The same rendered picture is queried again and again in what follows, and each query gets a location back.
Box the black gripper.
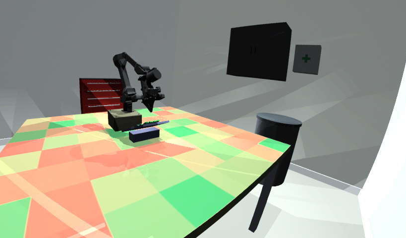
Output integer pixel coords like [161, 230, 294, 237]
[131, 84, 165, 112]

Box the light blue switch panel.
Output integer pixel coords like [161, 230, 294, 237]
[121, 120, 170, 143]

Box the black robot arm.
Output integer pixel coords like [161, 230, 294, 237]
[113, 52, 162, 113]

